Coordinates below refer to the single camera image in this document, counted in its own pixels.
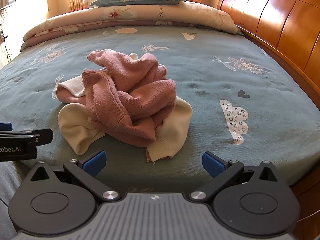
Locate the blue floral bed sheet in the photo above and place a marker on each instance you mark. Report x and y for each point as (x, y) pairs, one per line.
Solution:
(200, 80)

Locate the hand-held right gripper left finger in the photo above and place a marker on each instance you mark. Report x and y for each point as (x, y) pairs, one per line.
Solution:
(95, 161)

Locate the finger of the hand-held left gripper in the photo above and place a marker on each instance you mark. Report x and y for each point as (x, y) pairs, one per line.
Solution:
(30, 135)
(5, 126)

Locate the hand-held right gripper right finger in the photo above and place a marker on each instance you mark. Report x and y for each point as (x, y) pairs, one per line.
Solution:
(212, 163)

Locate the pink and cream knit sweater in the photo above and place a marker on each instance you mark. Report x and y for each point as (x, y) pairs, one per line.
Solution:
(130, 97)

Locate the folded floral quilt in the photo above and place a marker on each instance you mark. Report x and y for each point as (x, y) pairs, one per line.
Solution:
(150, 12)

